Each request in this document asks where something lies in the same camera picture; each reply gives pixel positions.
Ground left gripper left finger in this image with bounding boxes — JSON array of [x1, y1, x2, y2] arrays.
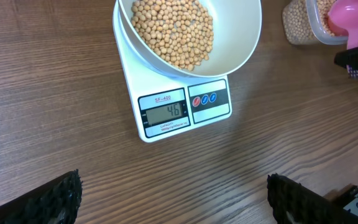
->
[[0, 169, 83, 224]]

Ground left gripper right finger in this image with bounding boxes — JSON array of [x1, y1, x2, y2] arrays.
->
[[267, 174, 358, 224]]

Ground pink plastic scoop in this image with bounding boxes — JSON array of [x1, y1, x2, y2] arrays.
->
[[328, 0, 358, 50]]

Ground white bowl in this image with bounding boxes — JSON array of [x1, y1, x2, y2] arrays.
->
[[116, 0, 262, 78]]

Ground white digital kitchen scale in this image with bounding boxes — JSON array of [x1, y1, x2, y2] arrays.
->
[[112, 4, 232, 142]]

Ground soybeans in white bowl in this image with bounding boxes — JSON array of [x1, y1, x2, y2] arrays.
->
[[131, 0, 214, 71]]

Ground clear plastic container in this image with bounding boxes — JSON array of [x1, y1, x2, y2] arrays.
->
[[282, 0, 358, 46]]

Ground pile of soybeans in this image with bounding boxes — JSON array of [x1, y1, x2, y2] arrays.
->
[[283, 0, 341, 44]]

